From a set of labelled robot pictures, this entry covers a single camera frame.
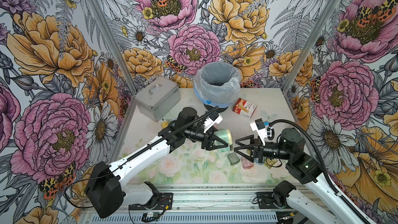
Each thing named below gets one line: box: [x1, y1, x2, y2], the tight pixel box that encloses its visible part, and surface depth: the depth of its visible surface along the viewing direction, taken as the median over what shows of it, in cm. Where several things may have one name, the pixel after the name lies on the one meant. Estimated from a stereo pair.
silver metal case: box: [134, 76, 181, 123], surface depth 101 cm
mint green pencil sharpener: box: [212, 129, 234, 152], surface depth 63 cm
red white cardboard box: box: [232, 97, 258, 120], surface depth 109 cm
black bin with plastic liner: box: [193, 61, 243, 114], surface depth 98 cm
